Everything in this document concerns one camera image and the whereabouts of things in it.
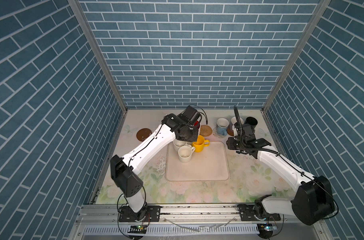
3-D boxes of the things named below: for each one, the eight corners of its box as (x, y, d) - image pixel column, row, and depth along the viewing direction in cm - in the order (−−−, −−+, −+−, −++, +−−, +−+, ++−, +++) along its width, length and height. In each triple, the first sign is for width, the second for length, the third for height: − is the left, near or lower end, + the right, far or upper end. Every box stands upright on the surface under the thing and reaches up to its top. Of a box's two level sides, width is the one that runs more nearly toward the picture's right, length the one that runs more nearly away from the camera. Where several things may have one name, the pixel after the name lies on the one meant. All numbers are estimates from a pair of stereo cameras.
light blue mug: (216, 139, 104) (219, 130, 97) (215, 126, 112) (217, 117, 104) (228, 139, 104) (231, 131, 97) (225, 126, 112) (228, 117, 104)
